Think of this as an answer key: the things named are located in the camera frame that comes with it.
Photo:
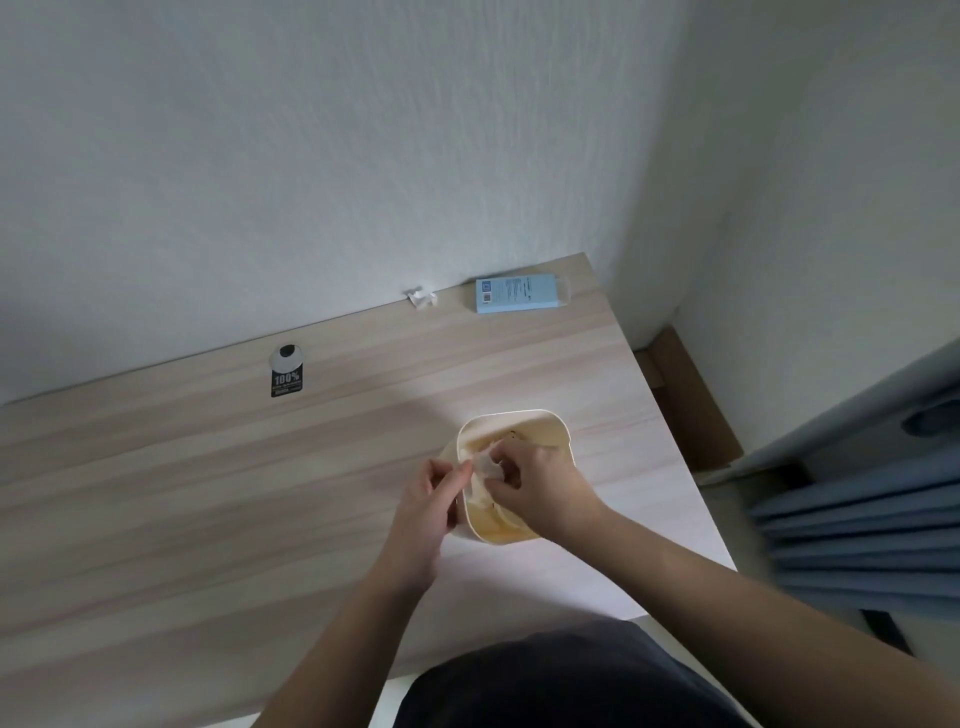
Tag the person's left hand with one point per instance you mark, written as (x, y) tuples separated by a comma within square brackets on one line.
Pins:
[(416, 536)]

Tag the person's right hand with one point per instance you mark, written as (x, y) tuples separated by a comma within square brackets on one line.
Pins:
[(551, 491)]

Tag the person's left fingers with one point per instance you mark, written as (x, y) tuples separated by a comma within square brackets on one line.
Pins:
[(450, 487)]

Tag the person's right thumb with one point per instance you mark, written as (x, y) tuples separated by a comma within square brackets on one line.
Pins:
[(504, 495)]

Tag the white wipe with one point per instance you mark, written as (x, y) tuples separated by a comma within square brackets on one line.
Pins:
[(486, 465)]

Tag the cream plastic bin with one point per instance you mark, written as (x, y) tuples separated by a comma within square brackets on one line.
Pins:
[(525, 435)]

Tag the person's left forearm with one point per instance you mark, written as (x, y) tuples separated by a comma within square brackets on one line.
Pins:
[(345, 645)]

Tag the person's right forearm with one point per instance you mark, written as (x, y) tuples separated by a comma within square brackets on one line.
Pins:
[(750, 622)]

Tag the small crumpled white wrapper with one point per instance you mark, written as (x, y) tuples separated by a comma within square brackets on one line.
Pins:
[(420, 298)]

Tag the person's dark clothing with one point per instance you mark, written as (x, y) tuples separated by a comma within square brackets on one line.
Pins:
[(570, 682)]

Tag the black and white sticker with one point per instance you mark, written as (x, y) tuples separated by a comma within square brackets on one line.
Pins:
[(286, 371)]

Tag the light blue tube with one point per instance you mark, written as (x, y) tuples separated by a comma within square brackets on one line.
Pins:
[(521, 294)]

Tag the blue curtain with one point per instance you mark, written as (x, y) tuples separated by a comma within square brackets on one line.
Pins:
[(862, 510)]

